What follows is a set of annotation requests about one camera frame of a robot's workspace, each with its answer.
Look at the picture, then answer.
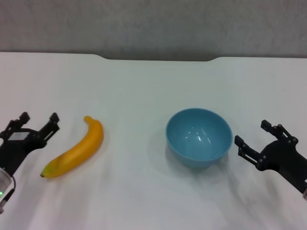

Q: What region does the yellow banana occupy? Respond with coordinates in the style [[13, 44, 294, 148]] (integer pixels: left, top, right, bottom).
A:
[[40, 115, 105, 179]]

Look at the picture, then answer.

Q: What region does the blue plastic bowl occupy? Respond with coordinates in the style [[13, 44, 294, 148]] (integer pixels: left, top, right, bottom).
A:
[[165, 107, 234, 168]]

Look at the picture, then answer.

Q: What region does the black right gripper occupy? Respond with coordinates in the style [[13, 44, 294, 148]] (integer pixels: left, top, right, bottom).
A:
[[234, 119, 307, 194]]

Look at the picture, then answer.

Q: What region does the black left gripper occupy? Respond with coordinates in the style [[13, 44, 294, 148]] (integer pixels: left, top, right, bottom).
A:
[[0, 111, 60, 177]]

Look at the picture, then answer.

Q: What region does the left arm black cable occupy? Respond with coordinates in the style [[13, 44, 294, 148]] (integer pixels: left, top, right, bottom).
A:
[[2, 176, 17, 207]]

